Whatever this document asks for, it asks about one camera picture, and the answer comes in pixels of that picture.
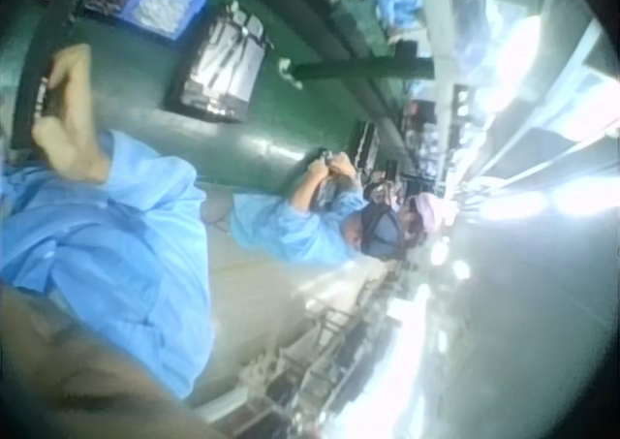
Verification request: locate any small black parts tray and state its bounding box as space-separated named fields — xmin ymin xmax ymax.
xmin=350 ymin=118 xmax=389 ymax=170

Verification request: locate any black tray of parts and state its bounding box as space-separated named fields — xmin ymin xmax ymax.
xmin=167 ymin=0 xmax=273 ymax=123

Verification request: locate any blue bin of white parts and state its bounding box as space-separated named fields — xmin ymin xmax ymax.
xmin=123 ymin=0 xmax=212 ymax=41

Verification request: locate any small white scrap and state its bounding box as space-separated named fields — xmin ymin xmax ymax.
xmin=277 ymin=57 xmax=304 ymax=90

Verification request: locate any person's right hand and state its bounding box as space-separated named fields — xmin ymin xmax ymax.
xmin=31 ymin=44 xmax=110 ymax=186

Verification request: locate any row of metal racks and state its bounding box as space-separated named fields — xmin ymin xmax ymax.
xmin=236 ymin=302 xmax=403 ymax=439

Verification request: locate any small dark metal part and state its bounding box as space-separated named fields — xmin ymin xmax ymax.
xmin=34 ymin=73 xmax=57 ymax=120

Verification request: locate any cluttered workstation row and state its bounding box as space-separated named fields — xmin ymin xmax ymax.
xmin=401 ymin=84 xmax=485 ymax=198

